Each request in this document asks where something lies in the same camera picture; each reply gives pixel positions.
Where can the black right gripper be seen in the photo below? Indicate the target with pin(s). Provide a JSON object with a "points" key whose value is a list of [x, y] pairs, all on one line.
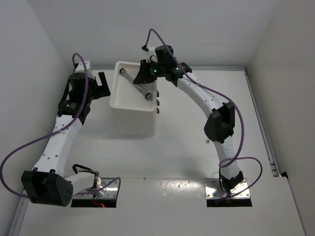
{"points": [[143, 76]]}

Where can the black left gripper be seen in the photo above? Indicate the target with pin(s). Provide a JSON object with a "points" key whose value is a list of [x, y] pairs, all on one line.
{"points": [[101, 91]]}

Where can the large silver ratchet wrench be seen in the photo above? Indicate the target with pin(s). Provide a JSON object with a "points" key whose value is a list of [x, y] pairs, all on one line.
{"points": [[146, 93]]}

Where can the white drawer cabinet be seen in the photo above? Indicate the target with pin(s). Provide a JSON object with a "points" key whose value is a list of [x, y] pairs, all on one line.
{"points": [[133, 114]]}

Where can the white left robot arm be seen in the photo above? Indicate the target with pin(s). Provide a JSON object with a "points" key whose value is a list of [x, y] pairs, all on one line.
{"points": [[45, 183]]}

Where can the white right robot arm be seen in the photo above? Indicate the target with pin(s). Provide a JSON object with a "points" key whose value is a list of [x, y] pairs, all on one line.
{"points": [[219, 127]]}

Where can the aluminium frame rail back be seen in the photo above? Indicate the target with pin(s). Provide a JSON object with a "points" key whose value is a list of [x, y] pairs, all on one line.
{"points": [[216, 68]]}

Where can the aluminium frame rail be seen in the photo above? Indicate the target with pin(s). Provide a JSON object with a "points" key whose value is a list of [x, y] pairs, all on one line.
{"points": [[266, 140], [18, 217], [216, 68]]}

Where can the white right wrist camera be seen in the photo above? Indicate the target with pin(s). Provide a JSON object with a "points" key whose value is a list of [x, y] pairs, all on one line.
{"points": [[150, 53]]}

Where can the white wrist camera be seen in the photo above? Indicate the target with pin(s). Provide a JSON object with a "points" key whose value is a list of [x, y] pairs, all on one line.
{"points": [[88, 65], [150, 53]]}

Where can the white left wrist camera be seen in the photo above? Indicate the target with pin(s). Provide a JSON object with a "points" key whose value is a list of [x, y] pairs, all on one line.
{"points": [[88, 65]]}

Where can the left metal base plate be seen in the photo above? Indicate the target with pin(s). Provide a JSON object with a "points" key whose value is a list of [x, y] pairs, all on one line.
{"points": [[108, 189]]}

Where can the aluminium frame rail right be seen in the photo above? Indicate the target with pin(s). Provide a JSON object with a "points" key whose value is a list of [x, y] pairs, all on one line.
{"points": [[266, 140]]}

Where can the aluminium frame rail left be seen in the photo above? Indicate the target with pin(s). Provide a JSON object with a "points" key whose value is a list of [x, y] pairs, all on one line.
{"points": [[18, 217]]}

